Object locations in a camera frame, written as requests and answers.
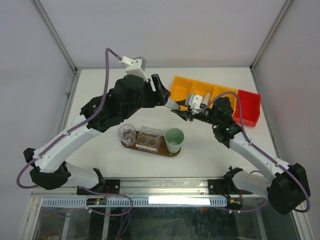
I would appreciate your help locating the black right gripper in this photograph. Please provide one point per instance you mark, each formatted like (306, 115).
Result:
(184, 114)

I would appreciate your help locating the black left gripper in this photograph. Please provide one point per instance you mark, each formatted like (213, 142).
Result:
(159, 98)

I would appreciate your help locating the white toothpaste tube black cap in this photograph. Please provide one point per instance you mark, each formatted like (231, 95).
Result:
(170, 104)

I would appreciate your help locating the green plastic cup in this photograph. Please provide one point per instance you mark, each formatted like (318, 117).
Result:
(174, 139)

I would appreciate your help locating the clear glass holder block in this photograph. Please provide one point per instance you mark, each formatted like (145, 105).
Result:
(149, 139)

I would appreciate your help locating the clear glass tumbler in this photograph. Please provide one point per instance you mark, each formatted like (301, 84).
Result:
(127, 134)

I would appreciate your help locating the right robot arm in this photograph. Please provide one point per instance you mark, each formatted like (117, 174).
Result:
(285, 186)

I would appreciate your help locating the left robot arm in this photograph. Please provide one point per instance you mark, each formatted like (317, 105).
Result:
(50, 170)

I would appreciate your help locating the wooden oval tray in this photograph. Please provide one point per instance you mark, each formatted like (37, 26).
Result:
(162, 151)

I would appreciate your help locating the yellow bin left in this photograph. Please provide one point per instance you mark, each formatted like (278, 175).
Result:
(181, 87)

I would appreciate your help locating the yellow bin middle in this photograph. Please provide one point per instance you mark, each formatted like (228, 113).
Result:
(200, 88)

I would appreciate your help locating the red plastic bin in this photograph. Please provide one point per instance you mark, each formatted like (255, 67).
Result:
(250, 105)

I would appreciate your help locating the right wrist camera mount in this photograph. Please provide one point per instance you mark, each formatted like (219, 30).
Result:
(194, 102)

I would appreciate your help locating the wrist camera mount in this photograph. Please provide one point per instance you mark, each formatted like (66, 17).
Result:
(194, 102)
(135, 66)

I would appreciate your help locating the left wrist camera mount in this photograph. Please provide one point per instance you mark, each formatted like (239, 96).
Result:
(135, 66)

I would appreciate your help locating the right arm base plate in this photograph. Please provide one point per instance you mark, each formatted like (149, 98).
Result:
(222, 187)

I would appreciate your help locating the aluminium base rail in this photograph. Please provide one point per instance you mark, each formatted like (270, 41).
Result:
(146, 187)

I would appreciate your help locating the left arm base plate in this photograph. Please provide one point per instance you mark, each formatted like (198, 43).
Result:
(111, 186)

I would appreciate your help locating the white cable duct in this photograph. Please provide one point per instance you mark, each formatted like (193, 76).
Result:
(138, 202)

